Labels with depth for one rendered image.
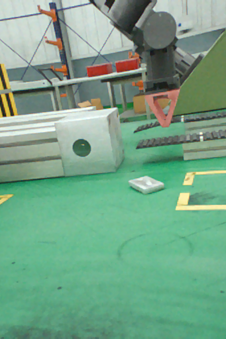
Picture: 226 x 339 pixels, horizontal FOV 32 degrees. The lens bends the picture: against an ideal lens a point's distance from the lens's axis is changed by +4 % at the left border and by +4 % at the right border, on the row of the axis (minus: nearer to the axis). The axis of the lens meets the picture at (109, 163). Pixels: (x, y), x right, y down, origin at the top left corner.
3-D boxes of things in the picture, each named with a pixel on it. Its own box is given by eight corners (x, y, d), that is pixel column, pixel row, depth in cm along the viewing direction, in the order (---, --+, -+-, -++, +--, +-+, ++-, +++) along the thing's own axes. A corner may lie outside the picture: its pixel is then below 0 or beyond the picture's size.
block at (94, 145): (126, 153, 74) (120, 105, 72) (115, 172, 63) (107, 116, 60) (83, 158, 77) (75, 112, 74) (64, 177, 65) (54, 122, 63)
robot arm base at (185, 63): (204, 55, 125) (178, 89, 129) (183, 40, 126) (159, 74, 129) (205, 55, 117) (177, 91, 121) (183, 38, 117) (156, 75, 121)
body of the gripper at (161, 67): (144, 91, 77) (139, 51, 75) (149, 87, 87) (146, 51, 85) (177, 86, 76) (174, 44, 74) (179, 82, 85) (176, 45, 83)
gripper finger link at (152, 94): (148, 131, 79) (142, 85, 77) (152, 125, 86) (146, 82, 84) (181, 126, 78) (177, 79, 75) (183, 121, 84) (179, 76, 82)
